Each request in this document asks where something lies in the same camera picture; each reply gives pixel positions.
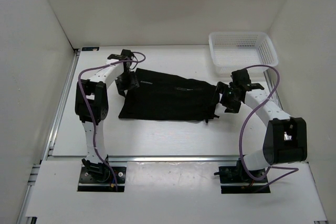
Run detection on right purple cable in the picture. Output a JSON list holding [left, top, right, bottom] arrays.
[[239, 65, 300, 183]]

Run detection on black shorts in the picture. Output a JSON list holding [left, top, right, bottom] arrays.
[[119, 68, 219, 122]]

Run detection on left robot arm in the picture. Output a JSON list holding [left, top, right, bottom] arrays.
[[75, 58, 139, 184]]

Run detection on white plastic mesh basket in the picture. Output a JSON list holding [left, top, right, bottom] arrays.
[[208, 31, 278, 75]]

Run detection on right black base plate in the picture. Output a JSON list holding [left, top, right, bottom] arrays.
[[214, 166, 270, 194]]

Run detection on small dark label sticker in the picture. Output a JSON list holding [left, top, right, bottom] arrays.
[[81, 47, 100, 51]]

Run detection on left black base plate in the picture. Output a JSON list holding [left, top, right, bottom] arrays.
[[77, 166, 127, 193]]

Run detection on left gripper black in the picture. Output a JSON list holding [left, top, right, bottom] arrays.
[[114, 71, 139, 98]]

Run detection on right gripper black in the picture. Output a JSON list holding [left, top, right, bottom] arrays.
[[209, 81, 242, 114]]

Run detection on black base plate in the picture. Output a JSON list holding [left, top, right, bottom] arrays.
[[214, 166, 270, 194], [77, 166, 127, 193]]

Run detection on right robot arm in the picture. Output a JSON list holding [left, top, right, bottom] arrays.
[[215, 82, 308, 182]]

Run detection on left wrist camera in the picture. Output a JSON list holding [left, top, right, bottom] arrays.
[[107, 49, 134, 61]]

